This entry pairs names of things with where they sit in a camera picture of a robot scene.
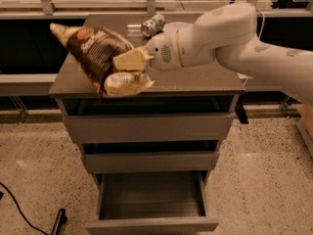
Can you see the white ceramic bowl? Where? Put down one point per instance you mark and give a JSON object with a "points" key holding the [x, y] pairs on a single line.
{"points": [[173, 27]]}

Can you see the grey top drawer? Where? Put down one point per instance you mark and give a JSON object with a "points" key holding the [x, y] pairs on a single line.
{"points": [[148, 119]]}

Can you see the grey drawer cabinet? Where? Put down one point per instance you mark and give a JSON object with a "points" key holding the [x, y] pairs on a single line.
{"points": [[206, 80]]}

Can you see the silver soda can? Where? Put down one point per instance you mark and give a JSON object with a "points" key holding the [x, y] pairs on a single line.
{"points": [[153, 25]]}

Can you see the brown chip bag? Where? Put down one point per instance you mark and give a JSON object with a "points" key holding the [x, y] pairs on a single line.
{"points": [[94, 47]]}

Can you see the grey bottom drawer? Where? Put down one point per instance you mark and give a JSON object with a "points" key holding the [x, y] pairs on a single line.
{"points": [[152, 203]]}

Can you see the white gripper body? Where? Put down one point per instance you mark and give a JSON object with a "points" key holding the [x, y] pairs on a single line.
{"points": [[161, 53]]}

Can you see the metal railing frame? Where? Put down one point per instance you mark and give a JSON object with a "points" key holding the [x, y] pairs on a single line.
{"points": [[98, 0]]}

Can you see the grey middle drawer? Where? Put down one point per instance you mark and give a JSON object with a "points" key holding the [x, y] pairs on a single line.
{"points": [[150, 156]]}

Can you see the black floor device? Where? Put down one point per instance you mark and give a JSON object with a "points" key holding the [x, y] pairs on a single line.
{"points": [[59, 222]]}

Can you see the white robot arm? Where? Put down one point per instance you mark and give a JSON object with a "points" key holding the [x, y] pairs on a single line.
{"points": [[228, 36]]}

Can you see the grey drawer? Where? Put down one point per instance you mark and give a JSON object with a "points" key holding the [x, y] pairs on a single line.
{"points": [[148, 119], [150, 156], [152, 203]]}

